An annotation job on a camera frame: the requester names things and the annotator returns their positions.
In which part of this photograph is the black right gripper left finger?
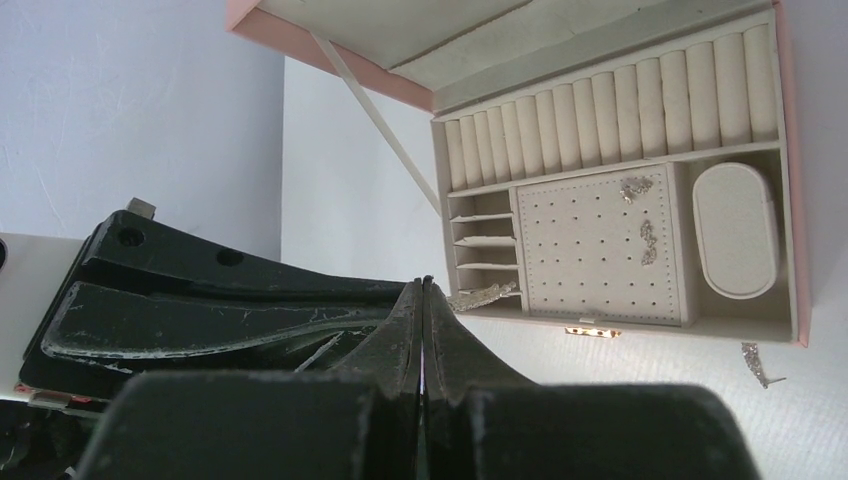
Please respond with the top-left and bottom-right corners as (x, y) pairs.
(76, 280), (423, 479)

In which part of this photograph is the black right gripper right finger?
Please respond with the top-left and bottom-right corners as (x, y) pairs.
(422, 278), (760, 479)

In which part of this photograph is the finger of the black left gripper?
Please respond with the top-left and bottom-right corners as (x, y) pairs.
(18, 210), (403, 401)

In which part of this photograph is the silver chain piece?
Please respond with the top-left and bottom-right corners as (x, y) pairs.
(447, 281), (518, 314)

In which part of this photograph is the small silver stud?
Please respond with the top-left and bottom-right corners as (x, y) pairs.
(640, 220), (658, 266)

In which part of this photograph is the small silver earring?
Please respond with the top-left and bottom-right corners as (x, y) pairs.
(740, 342), (786, 390)
(619, 177), (654, 205)

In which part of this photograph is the pink jewelry box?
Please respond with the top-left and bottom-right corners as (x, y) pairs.
(226, 1), (812, 346)

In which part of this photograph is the beige oval watch pillow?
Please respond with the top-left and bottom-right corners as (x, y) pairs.
(692, 162), (781, 300)

